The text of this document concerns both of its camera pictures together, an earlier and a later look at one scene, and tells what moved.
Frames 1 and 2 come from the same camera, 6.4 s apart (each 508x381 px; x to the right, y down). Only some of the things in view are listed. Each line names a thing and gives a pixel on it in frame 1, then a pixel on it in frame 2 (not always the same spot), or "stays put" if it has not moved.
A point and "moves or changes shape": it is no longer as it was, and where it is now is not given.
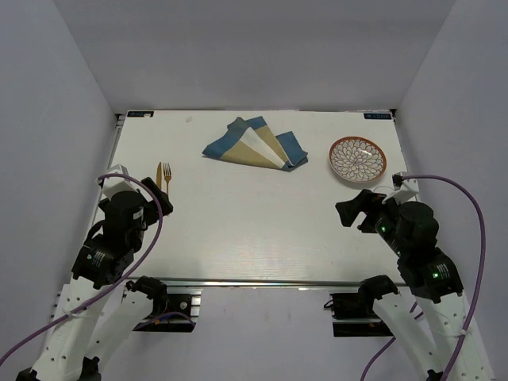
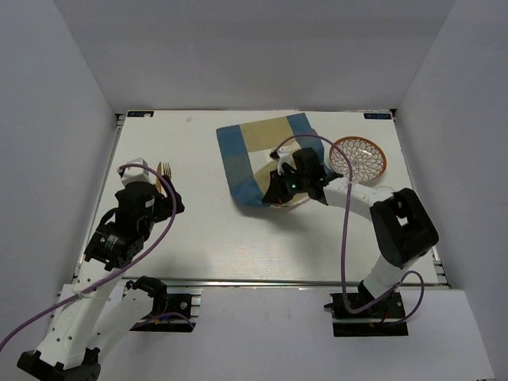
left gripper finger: [148, 182] -> [176, 194]
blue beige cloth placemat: [252, 141] moves or changes shape
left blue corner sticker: [140, 113] stays put
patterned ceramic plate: [357, 159] stays put
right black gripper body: [385, 227] -> [298, 181]
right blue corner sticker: [377, 116] stays put
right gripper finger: [349, 210] -> [280, 191]
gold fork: [167, 175] stays put
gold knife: [159, 176] stays put
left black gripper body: [136, 239] stays put
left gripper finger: [164, 202] -> [179, 206]
